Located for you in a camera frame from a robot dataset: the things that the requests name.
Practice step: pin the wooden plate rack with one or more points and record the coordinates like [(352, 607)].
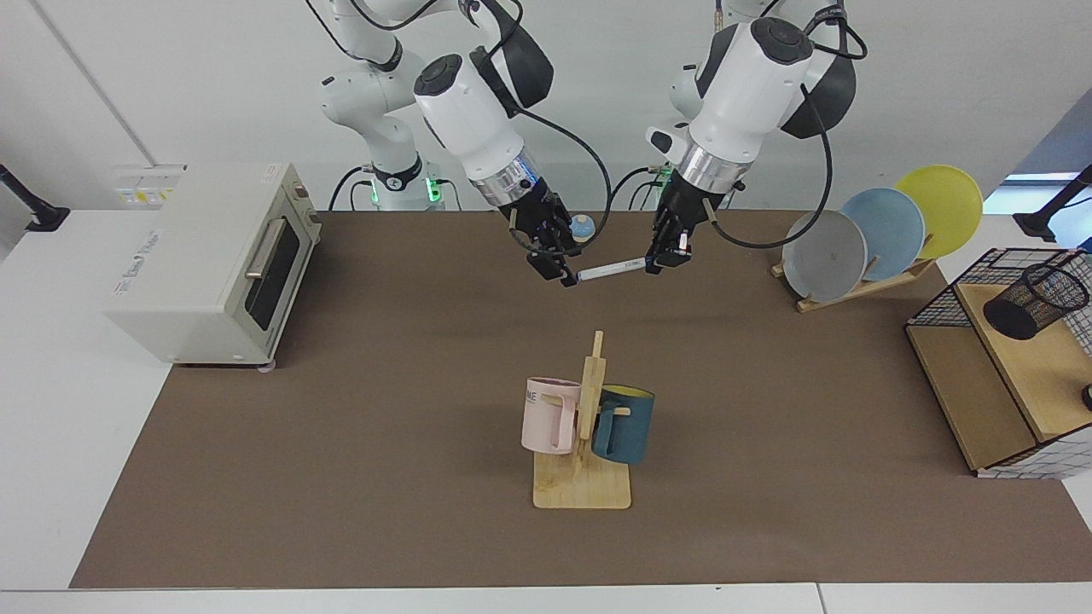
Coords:
[(883, 286)]

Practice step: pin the pale toaster oven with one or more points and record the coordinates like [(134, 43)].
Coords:
[(188, 281)]

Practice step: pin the white marker with blue cap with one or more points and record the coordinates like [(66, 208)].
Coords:
[(610, 269)]

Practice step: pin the wooden cup stand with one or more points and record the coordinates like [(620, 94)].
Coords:
[(580, 490)]

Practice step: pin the yellow plate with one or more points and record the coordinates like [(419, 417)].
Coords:
[(947, 205)]

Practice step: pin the light blue plate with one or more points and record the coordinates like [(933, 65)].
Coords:
[(891, 226)]

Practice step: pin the grey plate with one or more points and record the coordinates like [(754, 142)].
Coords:
[(823, 256)]

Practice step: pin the brown table cloth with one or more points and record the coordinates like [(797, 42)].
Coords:
[(426, 512)]

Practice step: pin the small blue round bell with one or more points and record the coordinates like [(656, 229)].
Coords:
[(584, 226)]

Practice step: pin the black mesh pen holder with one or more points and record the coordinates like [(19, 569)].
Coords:
[(1024, 311)]

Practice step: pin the teal cup with yellow inside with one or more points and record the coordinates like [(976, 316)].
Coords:
[(631, 431)]

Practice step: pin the pink cup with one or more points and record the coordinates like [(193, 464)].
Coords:
[(542, 422)]

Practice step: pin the black clamp stand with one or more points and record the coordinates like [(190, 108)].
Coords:
[(1036, 223), (43, 217)]

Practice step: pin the white socket box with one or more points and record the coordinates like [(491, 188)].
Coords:
[(145, 183)]

